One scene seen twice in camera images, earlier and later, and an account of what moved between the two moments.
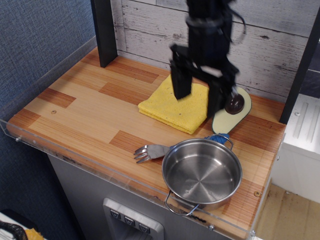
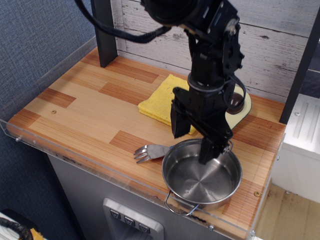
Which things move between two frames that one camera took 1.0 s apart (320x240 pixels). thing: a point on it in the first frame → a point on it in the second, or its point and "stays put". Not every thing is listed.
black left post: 104,29 stays put
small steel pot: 205,172 stays put
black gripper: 207,50 → 206,108
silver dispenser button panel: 122,223 stays put
